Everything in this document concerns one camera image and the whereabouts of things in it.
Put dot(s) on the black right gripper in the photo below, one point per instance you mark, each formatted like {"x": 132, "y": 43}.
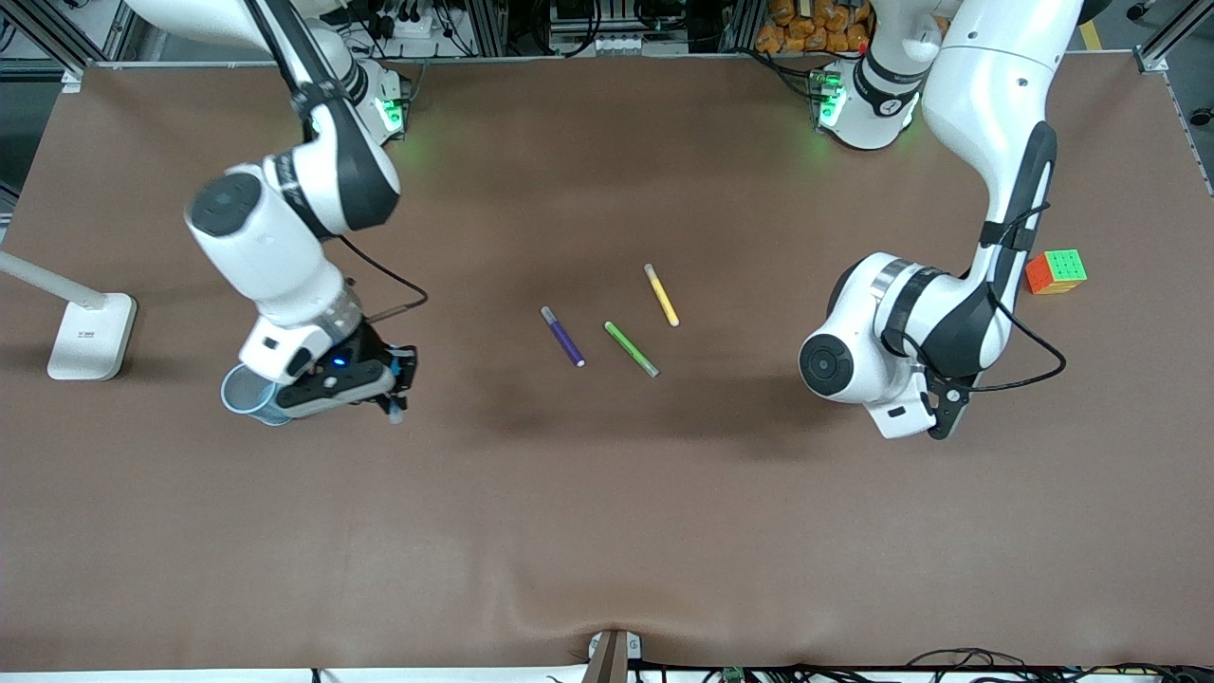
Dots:
{"x": 368, "y": 347}

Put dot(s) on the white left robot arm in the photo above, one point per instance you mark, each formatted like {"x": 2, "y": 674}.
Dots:
{"x": 986, "y": 95}

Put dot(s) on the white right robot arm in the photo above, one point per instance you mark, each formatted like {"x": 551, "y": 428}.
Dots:
{"x": 275, "y": 247}

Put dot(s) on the light blue plastic cup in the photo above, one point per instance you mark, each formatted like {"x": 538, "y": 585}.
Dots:
{"x": 242, "y": 394}

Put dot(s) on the purple marker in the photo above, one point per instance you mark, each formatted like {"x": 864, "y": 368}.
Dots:
{"x": 562, "y": 337}

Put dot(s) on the colourful puzzle cube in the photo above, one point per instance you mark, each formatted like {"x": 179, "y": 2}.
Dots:
{"x": 1056, "y": 272}

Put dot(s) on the green marker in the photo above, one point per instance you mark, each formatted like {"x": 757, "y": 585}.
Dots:
{"x": 631, "y": 348}

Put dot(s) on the brown table cover sheet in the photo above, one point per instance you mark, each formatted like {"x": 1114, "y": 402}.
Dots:
{"x": 607, "y": 522}

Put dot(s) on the yellow marker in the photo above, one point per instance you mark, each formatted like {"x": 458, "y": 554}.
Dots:
{"x": 661, "y": 295}

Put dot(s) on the white lamp base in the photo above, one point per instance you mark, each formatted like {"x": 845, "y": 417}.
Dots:
{"x": 90, "y": 337}

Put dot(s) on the white power strip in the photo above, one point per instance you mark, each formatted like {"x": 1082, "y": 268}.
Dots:
{"x": 427, "y": 33}

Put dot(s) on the orange snack bags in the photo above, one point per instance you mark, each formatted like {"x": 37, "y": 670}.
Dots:
{"x": 806, "y": 28}

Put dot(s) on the aluminium camera mount post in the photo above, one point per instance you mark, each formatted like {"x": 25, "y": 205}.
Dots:
{"x": 607, "y": 659}

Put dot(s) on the aluminium frame profile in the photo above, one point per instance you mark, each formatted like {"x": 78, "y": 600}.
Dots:
{"x": 1171, "y": 38}
{"x": 47, "y": 33}

